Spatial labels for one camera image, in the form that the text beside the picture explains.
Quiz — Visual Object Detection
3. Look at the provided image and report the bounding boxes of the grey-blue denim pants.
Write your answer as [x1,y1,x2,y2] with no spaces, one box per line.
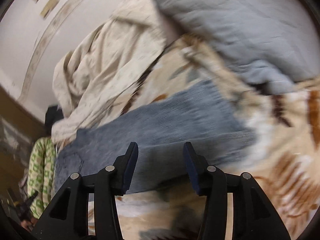
[54,80,255,193]

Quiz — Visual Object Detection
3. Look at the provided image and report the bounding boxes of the green and white quilt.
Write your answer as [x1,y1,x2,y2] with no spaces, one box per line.
[27,137,56,219]

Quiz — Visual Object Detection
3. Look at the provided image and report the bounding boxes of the brown wooden door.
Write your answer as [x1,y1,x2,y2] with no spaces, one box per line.
[1,88,46,200]

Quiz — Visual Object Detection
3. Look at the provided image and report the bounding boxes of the leaf-pattern fleece blanket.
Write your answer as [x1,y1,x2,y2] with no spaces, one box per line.
[87,33,320,240]

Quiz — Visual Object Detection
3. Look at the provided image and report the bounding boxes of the black garment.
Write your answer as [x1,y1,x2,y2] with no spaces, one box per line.
[44,105,64,135]

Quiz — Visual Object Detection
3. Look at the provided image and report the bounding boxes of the cream patterned duvet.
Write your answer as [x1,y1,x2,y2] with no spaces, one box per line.
[52,0,166,144]

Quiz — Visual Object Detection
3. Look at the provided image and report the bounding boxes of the grey quilted pillow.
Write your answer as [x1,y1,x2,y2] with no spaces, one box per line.
[156,0,319,94]

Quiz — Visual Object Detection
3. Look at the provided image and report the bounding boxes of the beige wall switch plate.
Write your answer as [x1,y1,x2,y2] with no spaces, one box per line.
[40,0,60,19]

